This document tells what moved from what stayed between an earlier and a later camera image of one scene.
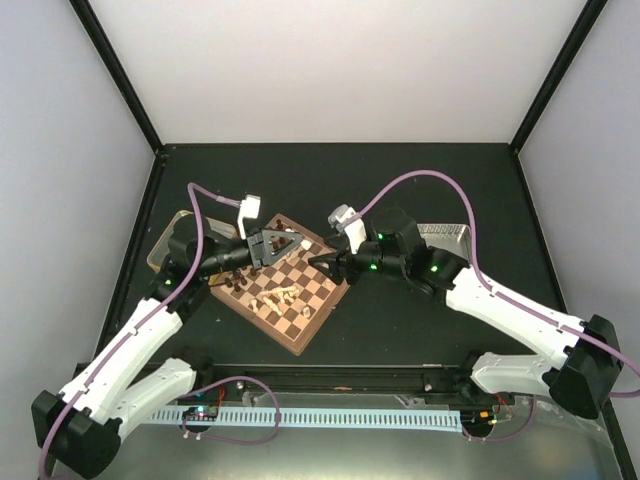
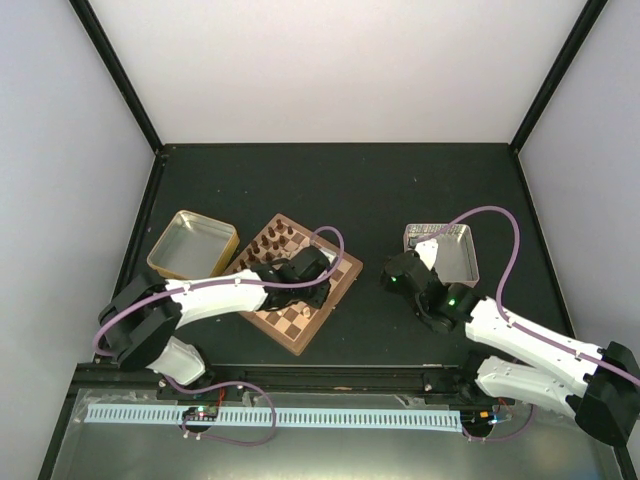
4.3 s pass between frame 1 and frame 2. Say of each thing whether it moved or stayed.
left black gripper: moved
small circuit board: stayed
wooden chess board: stayed
